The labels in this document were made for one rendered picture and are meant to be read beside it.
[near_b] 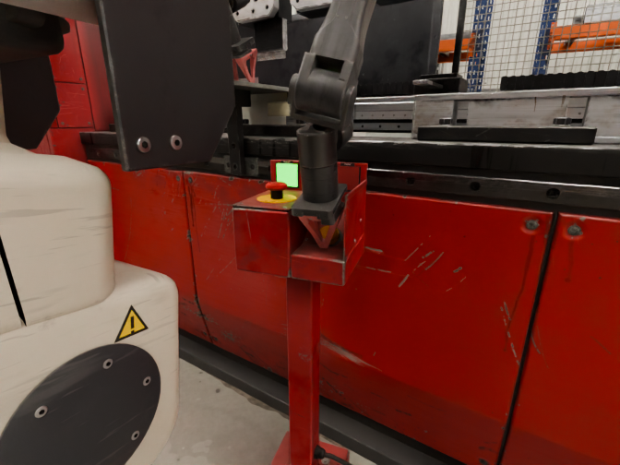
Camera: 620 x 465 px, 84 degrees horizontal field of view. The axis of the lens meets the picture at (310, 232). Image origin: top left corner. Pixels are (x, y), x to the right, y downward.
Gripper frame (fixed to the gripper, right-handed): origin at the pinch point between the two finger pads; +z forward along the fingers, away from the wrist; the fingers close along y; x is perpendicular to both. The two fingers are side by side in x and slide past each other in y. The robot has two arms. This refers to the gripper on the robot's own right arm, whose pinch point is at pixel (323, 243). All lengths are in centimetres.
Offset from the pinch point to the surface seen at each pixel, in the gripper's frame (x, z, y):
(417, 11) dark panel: -6, -34, 99
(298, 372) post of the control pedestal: 5.1, 28.0, -6.3
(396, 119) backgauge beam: -5, -6, 63
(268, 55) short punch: 31, -26, 53
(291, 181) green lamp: 10.2, -5.8, 12.3
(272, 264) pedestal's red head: 7.6, 1.9, -5.3
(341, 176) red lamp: -0.3, -7.2, 12.6
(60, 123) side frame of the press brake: 117, -8, 48
